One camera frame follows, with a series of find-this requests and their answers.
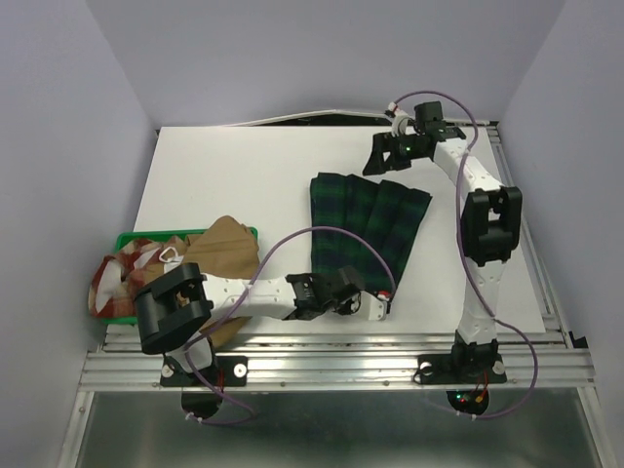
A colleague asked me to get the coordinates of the red white plaid skirt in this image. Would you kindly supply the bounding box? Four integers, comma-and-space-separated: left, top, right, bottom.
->
88, 236, 188, 319

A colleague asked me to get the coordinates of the aluminium frame rail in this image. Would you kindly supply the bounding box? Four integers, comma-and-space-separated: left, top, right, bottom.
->
77, 243, 599, 396

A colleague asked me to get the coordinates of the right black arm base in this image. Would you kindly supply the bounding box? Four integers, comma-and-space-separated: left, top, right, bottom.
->
412, 354, 507, 386

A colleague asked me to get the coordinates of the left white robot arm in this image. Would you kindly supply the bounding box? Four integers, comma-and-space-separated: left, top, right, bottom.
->
134, 263, 366, 355

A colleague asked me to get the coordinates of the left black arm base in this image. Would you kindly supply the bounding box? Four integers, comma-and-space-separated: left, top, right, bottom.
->
160, 355, 249, 389

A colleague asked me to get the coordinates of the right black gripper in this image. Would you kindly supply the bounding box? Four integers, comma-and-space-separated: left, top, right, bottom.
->
361, 130, 426, 176

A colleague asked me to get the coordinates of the green plastic tray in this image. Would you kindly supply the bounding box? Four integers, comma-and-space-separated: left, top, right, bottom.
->
102, 227, 256, 322

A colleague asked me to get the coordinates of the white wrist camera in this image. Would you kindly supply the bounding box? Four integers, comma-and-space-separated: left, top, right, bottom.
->
384, 101, 413, 137
357, 292, 391, 321

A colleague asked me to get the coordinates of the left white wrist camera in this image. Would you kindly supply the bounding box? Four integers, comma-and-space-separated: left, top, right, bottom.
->
357, 292, 391, 321

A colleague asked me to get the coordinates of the dark green plaid skirt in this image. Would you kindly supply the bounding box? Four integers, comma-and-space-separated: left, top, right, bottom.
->
309, 173, 432, 293

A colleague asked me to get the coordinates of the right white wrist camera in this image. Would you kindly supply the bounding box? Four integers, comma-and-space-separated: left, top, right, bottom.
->
384, 101, 413, 137

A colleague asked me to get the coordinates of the tan brown skirt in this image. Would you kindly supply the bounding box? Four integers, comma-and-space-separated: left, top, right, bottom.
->
155, 214, 262, 350

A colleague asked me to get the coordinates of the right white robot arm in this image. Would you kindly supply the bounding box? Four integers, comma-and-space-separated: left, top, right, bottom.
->
363, 101, 523, 385

